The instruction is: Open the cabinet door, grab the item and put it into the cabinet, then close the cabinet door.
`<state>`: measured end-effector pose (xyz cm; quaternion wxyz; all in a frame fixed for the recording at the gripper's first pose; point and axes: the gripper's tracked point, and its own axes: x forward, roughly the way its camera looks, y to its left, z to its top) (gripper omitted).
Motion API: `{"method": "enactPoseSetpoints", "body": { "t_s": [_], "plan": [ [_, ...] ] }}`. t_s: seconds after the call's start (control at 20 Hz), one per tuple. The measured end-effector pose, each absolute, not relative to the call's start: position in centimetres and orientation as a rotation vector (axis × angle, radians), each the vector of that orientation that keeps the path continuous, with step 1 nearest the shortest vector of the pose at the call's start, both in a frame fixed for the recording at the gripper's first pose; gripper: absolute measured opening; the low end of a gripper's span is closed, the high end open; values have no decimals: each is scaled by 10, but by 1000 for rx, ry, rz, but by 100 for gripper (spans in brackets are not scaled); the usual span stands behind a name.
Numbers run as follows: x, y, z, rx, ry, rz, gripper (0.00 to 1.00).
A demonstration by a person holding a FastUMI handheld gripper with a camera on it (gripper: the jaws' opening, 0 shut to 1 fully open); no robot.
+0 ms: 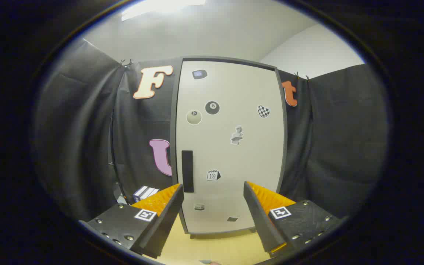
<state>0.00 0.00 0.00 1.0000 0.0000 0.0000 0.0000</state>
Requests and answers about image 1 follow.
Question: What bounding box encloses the white cabinet door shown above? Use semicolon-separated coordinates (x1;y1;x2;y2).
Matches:
175;61;285;234

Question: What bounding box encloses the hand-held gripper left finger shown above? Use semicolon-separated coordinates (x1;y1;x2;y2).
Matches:
81;183;185;259

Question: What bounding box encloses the blue spine book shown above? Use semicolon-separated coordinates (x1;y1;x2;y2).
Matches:
133;186;148;202

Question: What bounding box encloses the black door handle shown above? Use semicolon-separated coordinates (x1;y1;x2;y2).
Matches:
181;150;194;193

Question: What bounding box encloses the grey cabinet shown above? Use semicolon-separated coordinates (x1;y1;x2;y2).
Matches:
170;56;288;240

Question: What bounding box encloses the black backdrop cloth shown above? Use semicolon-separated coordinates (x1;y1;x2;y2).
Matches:
33;37;388;223

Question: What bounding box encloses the thin black cable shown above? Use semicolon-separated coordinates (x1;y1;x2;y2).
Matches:
108;109;128;203

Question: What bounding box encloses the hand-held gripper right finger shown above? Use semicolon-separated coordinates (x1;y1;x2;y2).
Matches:
243;181;349;258

